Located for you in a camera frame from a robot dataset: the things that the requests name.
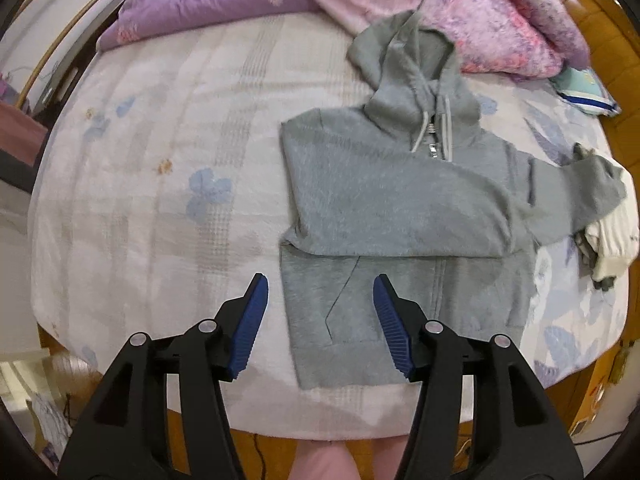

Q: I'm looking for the yellow hoop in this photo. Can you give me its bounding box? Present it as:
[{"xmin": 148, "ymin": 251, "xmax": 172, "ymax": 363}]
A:
[{"xmin": 1, "ymin": 0, "xmax": 115, "ymax": 108}]

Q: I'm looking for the pink fluffy blanket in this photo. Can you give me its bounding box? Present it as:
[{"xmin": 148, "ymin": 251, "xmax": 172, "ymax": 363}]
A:
[{"xmin": 314, "ymin": 0, "xmax": 590, "ymax": 78}]

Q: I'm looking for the grey zip hoodie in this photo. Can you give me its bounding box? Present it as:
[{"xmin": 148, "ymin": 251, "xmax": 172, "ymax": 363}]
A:
[{"xmin": 281, "ymin": 11, "xmax": 626, "ymax": 390}]

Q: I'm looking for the wooden bed frame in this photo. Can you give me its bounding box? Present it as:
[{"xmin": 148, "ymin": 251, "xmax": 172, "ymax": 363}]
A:
[{"xmin": 547, "ymin": 0, "xmax": 639, "ymax": 437}]

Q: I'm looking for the white floral bed sheet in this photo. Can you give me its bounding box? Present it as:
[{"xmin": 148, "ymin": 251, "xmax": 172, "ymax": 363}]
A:
[{"xmin": 29, "ymin": 13, "xmax": 628, "ymax": 440}]

